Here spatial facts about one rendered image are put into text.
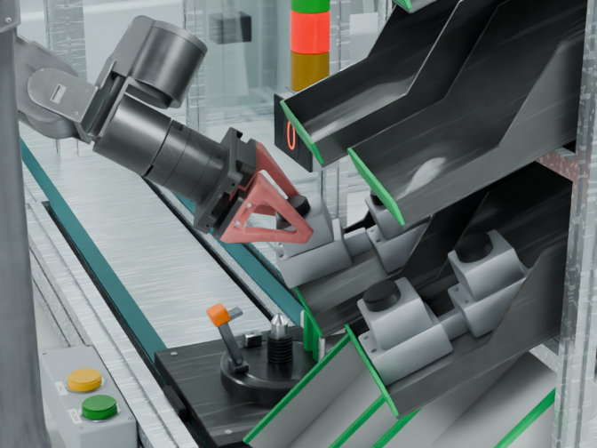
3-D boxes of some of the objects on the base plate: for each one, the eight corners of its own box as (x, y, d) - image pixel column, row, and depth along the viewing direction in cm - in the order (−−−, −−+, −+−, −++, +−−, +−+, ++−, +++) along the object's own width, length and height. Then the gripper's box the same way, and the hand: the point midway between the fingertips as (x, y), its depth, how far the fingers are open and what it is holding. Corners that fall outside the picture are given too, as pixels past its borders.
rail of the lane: (180, 570, 136) (177, 481, 132) (17, 261, 213) (11, 200, 209) (230, 557, 138) (227, 469, 134) (51, 257, 215) (45, 195, 211)
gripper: (143, 155, 119) (288, 228, 123) (134, 203, 110) (291, 281, 114) (178, 94, 117) (325, 172, 120) (171, 139, 107) (331, 221, 111)
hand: (300, 221), depth 117 cm, fingers closed on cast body, 4 cm apart
